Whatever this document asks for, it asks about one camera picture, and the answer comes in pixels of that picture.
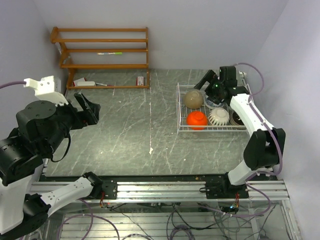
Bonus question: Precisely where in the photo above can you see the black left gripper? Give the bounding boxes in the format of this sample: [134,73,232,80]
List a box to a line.
[44,90,102,154]

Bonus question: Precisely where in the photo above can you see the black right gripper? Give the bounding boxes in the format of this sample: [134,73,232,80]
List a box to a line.
[194,70,224,105]

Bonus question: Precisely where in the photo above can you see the blue patterned white bowl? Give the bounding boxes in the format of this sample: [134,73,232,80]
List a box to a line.
[204,97,225,110]

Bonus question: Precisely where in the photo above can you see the beige grey bowl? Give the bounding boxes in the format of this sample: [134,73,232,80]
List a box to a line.
[183,90,204,109]

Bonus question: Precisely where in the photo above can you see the blue striped white bowl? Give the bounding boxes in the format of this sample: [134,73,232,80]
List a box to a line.
[208,107,230,126]

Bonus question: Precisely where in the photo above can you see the orange bowl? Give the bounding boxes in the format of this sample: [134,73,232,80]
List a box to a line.
[186,111,208,130]

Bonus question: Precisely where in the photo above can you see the brown bowl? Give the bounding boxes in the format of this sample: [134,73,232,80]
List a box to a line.
[229,111,244,126]

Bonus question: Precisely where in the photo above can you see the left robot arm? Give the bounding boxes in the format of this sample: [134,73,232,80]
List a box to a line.
[0,93,116,240]

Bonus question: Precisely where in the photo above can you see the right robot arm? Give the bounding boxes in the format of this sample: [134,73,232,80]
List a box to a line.
[194,65,286,199]

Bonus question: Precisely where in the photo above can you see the wooden shelf rack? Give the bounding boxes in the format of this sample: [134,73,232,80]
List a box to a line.
[50,26,151,90]

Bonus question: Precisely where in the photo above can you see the white flat box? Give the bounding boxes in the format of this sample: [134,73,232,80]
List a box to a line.
[72,77,96,87]

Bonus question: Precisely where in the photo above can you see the green white pen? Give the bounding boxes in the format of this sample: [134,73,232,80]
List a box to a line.
[97,52,123,56]

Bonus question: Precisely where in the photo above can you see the red white small box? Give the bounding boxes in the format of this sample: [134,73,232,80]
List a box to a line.
[136,76,145,86]

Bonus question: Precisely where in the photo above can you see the white corner bracket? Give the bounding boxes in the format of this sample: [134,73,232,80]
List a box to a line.
[239,71,247,78]

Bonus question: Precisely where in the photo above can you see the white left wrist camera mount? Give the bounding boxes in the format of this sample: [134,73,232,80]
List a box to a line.
[24,75,69,106]

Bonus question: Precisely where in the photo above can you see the white wire dish rack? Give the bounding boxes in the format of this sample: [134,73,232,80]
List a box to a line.
[175,83,247,133]

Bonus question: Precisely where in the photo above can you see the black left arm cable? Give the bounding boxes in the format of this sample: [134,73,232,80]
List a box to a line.
[49,132,72,163]

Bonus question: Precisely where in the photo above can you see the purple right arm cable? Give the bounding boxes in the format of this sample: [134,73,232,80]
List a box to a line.
[217,62,285,218]

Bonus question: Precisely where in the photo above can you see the aluminium rail frame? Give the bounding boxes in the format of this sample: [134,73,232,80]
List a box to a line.
[27,179,298,240]

